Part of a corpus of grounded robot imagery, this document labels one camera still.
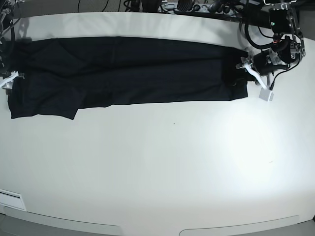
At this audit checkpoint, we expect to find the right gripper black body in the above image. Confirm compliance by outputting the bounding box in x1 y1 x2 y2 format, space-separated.
0 69 12 81

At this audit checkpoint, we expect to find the black T-shirt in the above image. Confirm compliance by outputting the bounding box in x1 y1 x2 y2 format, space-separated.
8 37 248 119

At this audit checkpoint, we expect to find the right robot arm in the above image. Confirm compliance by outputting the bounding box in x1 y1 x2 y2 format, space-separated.
0 0 25 77

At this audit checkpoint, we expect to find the white label sticker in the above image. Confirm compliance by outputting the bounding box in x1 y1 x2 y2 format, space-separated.
0 189 27 211

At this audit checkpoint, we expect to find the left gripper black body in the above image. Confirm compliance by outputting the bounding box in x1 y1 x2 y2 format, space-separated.
253 50 281 76

